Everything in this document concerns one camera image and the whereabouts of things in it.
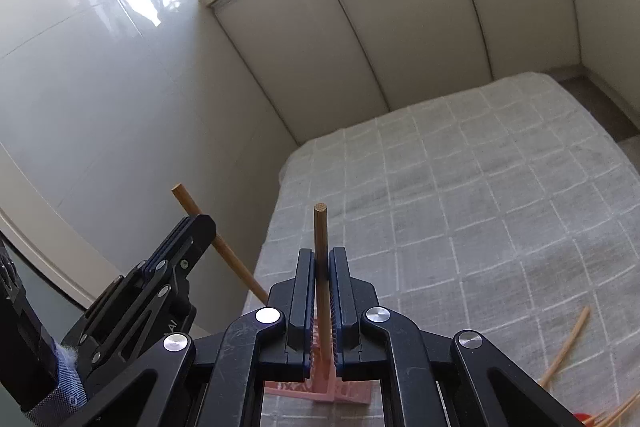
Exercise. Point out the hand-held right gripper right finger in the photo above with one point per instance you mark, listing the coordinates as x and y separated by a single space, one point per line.
339 287

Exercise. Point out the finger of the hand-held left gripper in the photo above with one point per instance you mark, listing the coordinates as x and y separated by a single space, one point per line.
200 232
165 245

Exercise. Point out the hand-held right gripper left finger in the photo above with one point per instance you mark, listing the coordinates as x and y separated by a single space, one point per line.
306 287

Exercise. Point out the brown wooden chopstick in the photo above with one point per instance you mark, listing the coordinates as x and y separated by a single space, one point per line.
235 263
567 343
320 237
622 412

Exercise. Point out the pink plastic utensil basket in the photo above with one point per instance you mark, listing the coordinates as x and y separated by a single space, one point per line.
350 394

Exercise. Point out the blue mesh cloth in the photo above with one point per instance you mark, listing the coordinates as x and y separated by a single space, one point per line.
70 387

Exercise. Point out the grey checked tablecloth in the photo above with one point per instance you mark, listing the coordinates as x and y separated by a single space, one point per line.
475 207

